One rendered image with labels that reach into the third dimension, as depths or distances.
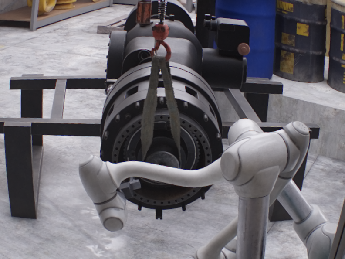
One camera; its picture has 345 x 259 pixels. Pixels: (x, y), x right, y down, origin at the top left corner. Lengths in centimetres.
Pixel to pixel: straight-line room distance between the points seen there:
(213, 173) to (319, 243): 61
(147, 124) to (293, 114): 279
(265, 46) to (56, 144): 191
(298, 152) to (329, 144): 331
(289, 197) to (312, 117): 267
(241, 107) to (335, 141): 131
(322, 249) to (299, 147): 74
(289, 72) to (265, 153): 391
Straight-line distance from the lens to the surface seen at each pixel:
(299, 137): 200
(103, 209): 238
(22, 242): 372
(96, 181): 233
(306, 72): 580
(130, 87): 298
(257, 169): 190
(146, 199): 283
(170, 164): 270
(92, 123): 379
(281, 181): 211
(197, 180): 238
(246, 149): 190
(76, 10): 1064
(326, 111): 524
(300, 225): 276
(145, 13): 279
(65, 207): 418
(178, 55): 365
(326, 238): 262
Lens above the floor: 192
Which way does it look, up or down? 19 degrees down
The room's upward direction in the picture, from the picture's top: 4 degrees clockwise
